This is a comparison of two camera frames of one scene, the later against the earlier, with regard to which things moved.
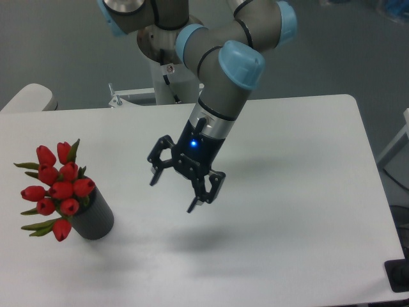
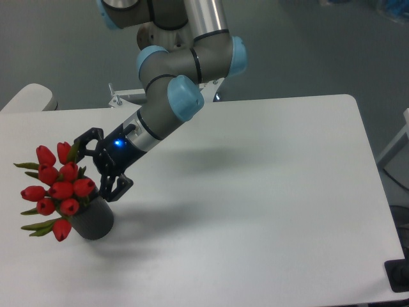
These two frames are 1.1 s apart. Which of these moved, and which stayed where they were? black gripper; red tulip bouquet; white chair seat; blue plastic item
Moved: black gripper
Stayed: white chair seat; blue plastic item; red tulip bouquet
